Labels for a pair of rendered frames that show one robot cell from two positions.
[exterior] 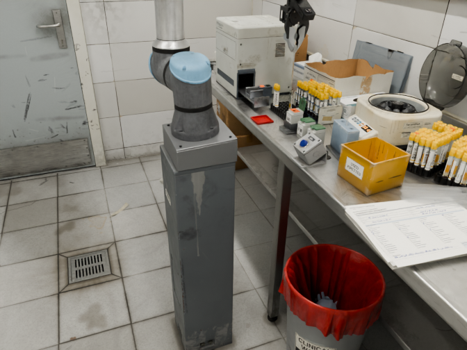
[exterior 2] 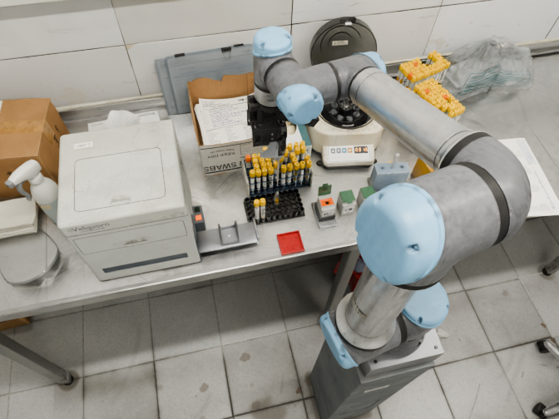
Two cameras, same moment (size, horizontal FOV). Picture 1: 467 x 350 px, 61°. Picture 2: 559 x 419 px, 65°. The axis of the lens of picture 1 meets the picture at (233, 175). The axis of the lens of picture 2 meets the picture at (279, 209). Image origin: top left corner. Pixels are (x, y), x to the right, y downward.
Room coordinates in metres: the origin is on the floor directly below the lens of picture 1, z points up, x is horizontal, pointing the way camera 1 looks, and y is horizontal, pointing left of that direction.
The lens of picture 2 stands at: (1.42, 0.50, 2.02)
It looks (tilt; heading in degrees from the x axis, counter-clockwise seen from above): 58 degrees down; 276
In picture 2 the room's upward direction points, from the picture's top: 3 degrees clockwise
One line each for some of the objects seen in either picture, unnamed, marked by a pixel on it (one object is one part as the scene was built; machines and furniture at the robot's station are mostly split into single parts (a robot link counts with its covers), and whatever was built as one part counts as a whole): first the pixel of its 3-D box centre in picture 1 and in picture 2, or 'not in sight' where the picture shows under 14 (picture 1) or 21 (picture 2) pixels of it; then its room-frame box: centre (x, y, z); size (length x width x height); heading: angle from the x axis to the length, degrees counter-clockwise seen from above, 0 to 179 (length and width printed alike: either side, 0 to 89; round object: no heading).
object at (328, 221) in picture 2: (293, 126); (324, 212); (1.35, -0.22, 0.89); 0.09 x 0.05 x 0.04; 112
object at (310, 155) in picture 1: (315, 148); not in sight; (1.12, -0.25, 0.92); 0.13 x 0.07 x 0.08; 112
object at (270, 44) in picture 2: not in sight; (272, 60); (1.51, -0.21, 1.43); 0.09 x 0.08 x 0.11; 122
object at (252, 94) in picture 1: (251, 92); (221, 236); (1.63, -0.07, 0.92); 0.21 x 0.07 x 0.05; 22
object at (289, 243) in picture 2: (261, 119); (290, 243); (1.44, -0.11, 0.88); 0.07 x 0.07 x 0.01; 22
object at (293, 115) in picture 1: (294, 118); (325, 207); (1.35, -0.22, 0.92); 0.05 x 0.04 x 0.06; 112
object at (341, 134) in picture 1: (344, 139); (388, 177); (1.17, -0.35, 0.92); 0.10 x 0.07 x 0.10; 13
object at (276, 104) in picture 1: (289, 101); (274, 198); (1.50, -0.22, 0.93); 0.17 x 0.09 x 0.11; 22
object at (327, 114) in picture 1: (316, 105); (277, 173); (1.51, -0.32, 0.91); 0.20 x 0.10 x 0.07; 22
